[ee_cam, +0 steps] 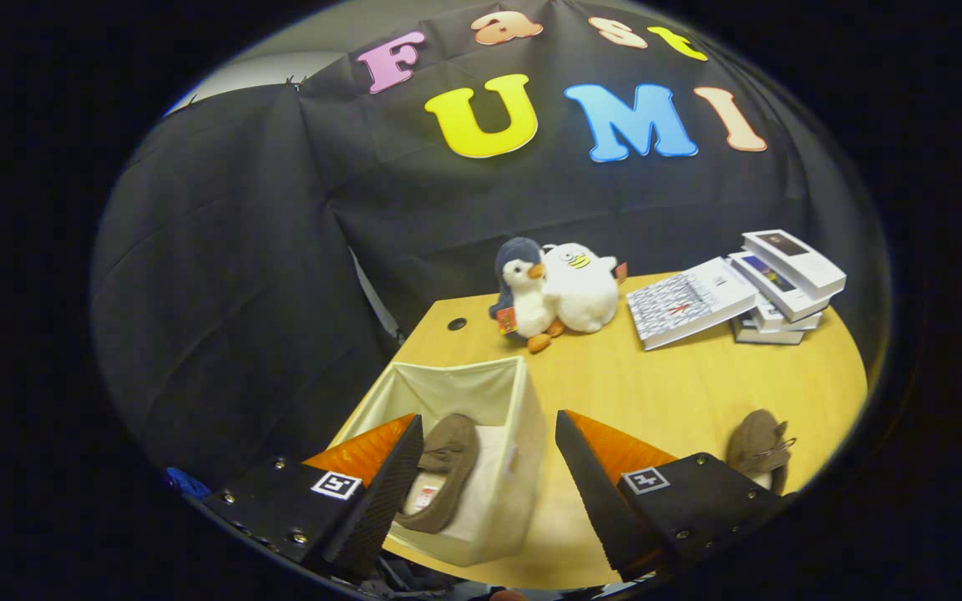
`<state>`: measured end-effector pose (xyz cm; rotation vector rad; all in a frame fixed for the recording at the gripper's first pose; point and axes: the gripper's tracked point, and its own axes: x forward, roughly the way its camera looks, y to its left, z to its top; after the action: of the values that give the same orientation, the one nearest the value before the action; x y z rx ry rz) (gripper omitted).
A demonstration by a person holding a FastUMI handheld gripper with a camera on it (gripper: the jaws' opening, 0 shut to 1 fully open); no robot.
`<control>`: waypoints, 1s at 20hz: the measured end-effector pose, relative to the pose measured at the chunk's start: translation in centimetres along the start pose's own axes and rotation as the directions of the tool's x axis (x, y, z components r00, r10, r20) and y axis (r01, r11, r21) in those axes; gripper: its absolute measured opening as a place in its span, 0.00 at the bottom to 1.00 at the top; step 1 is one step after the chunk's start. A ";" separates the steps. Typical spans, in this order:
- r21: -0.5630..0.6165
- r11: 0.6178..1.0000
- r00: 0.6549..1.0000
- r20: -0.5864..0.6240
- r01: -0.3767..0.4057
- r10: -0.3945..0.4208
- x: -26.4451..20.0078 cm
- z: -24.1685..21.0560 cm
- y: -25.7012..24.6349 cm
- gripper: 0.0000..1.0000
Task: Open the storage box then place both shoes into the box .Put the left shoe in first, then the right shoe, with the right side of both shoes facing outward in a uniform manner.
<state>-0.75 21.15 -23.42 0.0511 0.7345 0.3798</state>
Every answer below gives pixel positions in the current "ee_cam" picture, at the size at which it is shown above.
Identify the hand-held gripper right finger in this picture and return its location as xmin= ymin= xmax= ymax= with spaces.
xmin=555 ymin=410 xmax=791 ymax=583

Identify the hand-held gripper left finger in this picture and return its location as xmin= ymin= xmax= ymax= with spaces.
xmin=197 ymin=413 xmax=425 ymax=583

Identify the brown shoe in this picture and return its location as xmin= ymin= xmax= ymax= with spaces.
xmin=395 ymin=413 xmax=481 ymax=535
xmin=726 ymin=408 xmax=797 ymax=494

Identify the beige fabric storage box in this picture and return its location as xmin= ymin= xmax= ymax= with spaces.
xmin=327 ymin=356 xmax=549 ymax=568

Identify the dark crumpled cloth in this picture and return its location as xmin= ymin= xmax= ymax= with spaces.
xmin=360 ymin=555 xmax=490 ymax=601

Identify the white round plush toy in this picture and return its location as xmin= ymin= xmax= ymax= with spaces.
xmin=541 ymin=242 xmax=629 ymax=336

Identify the white patterned calendar book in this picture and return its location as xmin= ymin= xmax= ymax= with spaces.
xmin=625 ymin=257 xmax=759 ymax=351

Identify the grey white penguin plush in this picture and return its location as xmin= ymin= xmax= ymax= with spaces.
xmin=489 ymin=237 xmax=566 ymax=354

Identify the grey book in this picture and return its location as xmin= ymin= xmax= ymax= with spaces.
xmin=732 ymin=316 xmax=808 ymax=346

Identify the black backdrop cloth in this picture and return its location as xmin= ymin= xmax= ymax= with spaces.
xmin=89 ymin=0 xmax=891 ymax=493

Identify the thin white book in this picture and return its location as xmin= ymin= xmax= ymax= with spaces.
xmin=752 ymin=300 xmax=823 ymax=334

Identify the white book dark cover picture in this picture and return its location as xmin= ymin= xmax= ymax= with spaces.
xmin=741 ymin=229 xmax=848 ymax=301

